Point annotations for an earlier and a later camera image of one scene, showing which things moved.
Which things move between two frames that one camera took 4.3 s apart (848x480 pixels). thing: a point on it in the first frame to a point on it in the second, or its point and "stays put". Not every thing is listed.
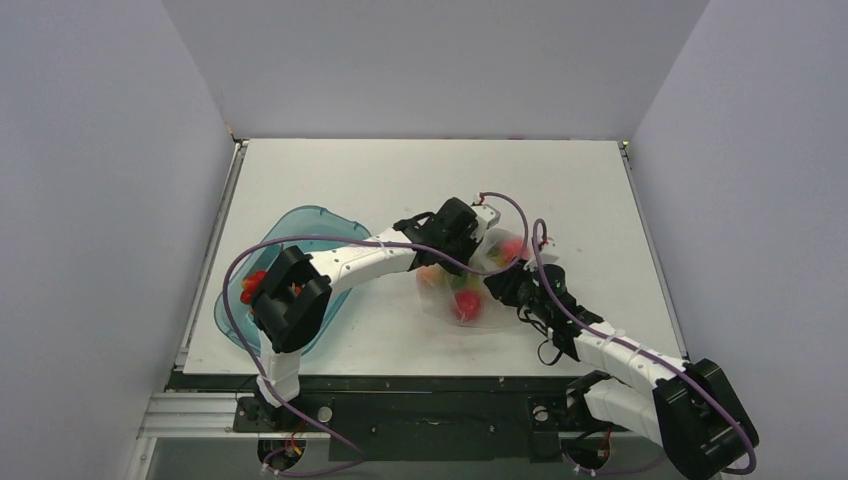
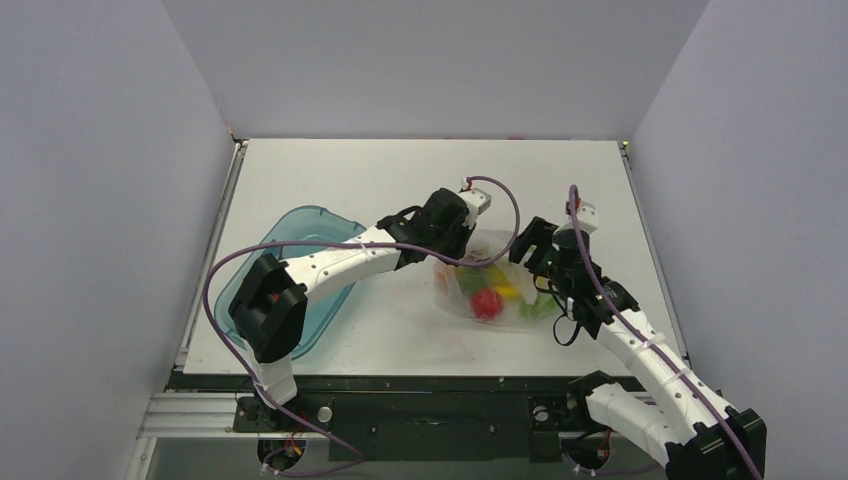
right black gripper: x=506 y=288 to x=532 y=240
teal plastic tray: x=310 y=227 stays put
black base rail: x=405 y=417 stays put
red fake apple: x=467 y=305 to x=486 y=304
